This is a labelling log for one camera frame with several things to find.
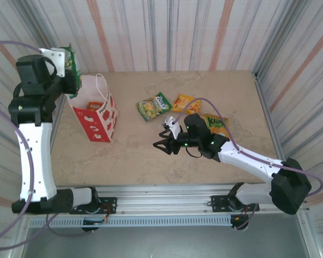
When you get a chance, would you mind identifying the yellow chips snack bag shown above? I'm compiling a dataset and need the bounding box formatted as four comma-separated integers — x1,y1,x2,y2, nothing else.
171,93,202,114

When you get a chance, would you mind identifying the orange fruit snack bag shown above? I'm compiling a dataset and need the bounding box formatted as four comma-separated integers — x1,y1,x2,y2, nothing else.
87,101,104,112

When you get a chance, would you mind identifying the orange snack bag green print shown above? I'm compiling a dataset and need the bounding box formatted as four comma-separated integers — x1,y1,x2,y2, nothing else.
200,114,229,140

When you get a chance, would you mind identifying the red and white paper bag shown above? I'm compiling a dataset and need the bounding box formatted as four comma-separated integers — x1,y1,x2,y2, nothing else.
65,73,120,143

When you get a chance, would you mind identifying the aluminium rail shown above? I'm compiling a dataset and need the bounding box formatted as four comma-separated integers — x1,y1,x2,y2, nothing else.
94,184,310,216

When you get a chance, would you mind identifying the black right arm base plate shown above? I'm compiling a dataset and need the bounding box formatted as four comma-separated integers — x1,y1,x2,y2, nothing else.
210,195,260,214

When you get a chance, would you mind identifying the grey slotted cable duct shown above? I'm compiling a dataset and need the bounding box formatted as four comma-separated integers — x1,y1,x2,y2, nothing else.
28,216,232,228

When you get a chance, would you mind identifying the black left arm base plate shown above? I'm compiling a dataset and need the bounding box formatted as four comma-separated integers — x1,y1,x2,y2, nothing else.
69,197,118,216

